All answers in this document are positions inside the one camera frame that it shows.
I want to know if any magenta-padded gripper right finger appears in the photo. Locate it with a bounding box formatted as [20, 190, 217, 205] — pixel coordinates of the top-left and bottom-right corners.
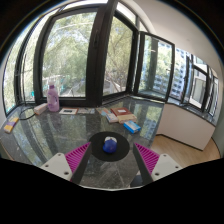
[132, 142, 184, 186]

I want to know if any pale printed pamphlet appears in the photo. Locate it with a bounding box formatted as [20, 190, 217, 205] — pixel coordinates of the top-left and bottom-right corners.
[77, 107, 96, 115]

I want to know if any white-framed dark card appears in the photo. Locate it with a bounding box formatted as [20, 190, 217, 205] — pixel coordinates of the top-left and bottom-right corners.
[58, 107, 79, 116]

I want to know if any orange and blue pamphlet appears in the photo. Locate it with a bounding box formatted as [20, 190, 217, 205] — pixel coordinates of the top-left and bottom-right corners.
[95, 107, 111, 117]

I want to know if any red book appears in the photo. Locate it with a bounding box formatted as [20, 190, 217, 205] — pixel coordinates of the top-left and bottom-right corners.
[110, 106, 133, 117]

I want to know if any white and blue box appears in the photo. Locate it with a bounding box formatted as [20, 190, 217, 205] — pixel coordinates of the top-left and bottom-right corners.
[105, 112, 120, 124]

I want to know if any blue and white computer mouse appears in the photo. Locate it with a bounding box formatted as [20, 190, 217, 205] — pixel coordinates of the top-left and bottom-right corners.
[102, 135, 118, 154]

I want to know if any yellow and purple book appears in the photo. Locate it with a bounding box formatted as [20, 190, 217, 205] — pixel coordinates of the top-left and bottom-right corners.
[3, 116, 20, 134]

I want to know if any round black mouse pad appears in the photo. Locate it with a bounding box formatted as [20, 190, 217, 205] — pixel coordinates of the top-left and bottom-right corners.
[88, 131, 131, 162]

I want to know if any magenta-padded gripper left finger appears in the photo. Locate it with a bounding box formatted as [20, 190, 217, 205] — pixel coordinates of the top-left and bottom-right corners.
[40, 142, 93, 185]

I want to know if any purple detergent bottle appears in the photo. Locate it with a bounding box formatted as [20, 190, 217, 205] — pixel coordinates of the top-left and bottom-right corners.
[46, 83, 61, 113]

